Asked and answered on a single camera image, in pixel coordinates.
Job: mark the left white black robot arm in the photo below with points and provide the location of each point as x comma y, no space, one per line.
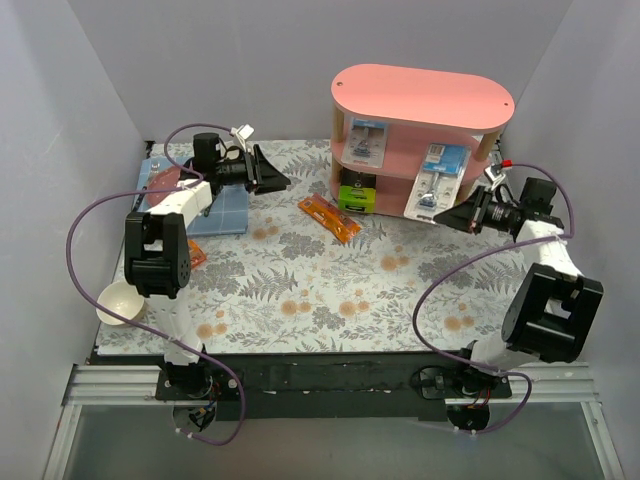
156,252

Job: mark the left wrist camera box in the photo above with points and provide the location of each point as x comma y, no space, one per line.
244,134

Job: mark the blue checkered placemat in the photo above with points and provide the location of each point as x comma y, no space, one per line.
228,214

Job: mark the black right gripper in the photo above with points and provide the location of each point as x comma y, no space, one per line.
479,211

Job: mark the orange small razor packet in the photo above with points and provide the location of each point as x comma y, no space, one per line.
196,254

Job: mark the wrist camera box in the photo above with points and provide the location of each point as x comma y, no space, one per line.
244,134
496,173

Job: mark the orange long snack packet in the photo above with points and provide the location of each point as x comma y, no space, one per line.
330,217

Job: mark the black green Gillette razor box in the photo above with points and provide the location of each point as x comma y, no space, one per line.
357,191

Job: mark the floral tablecloth mat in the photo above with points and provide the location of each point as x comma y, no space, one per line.
289,286

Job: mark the blue razor blister pack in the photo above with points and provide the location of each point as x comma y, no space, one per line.
437,182
366,143

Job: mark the white ceramic bowl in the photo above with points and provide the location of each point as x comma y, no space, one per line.
123,299

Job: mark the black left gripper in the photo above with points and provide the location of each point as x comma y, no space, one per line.
251,168

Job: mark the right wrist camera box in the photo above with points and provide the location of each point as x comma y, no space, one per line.
496,173

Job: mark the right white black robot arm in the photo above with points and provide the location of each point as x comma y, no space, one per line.
552,311

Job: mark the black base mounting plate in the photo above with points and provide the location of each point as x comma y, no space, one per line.
327,385

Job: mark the pink dotted plate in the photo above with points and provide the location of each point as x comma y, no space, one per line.
158,187

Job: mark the black handled fork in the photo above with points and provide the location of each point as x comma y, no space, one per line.
149,169

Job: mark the pink three-tier shelf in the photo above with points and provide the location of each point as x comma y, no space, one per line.
420,107

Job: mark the aluminium frame rail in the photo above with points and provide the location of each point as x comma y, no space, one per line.
551,426

